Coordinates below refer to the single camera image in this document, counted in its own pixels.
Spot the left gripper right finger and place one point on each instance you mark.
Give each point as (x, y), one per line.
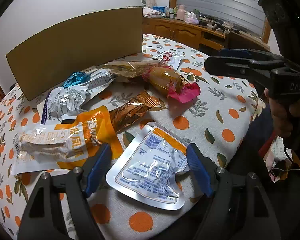
(239, 207)

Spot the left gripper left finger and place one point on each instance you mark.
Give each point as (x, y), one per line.
(43, 215)

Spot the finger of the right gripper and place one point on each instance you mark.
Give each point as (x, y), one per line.
(252, 70)
(251, 54)

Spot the silver orange pouch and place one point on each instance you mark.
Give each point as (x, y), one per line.
(146, 170)

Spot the silver foil snack pouch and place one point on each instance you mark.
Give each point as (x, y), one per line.
(63, 103)

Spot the right hand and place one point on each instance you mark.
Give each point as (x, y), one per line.
(285, 122)

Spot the wooden sideboard cabinet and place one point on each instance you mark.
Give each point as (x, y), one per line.
(199, 37)

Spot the window roller blind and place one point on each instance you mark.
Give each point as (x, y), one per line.
(222, 2)

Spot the pink tissue pack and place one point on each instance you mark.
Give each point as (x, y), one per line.
(191, 18)

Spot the orange chicken feet packet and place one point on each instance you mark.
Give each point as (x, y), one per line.
(65, 146)

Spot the red white snack pouch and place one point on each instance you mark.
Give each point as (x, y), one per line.
(170, 58)

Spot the pink bottle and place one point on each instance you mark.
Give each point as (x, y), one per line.
(180, 13)

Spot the amber candy pink wrapper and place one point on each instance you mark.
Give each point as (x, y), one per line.
(171, 84)

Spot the folded floral cloth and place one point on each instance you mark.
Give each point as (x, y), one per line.
(151, 13)

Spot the clear wrapped cake bar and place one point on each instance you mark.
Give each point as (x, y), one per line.
(132, 69)

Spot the orange print tablecloth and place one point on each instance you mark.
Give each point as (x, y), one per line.
(216, 121)

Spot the copper foil snack bar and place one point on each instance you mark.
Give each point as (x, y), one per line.
(132, 111)

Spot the blue foil candy wrapper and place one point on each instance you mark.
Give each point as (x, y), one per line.
(76, 78)

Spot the white printed snack packet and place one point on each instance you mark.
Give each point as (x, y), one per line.
(99, 81)

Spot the cardboard box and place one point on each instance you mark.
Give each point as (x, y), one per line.
(49, 57)

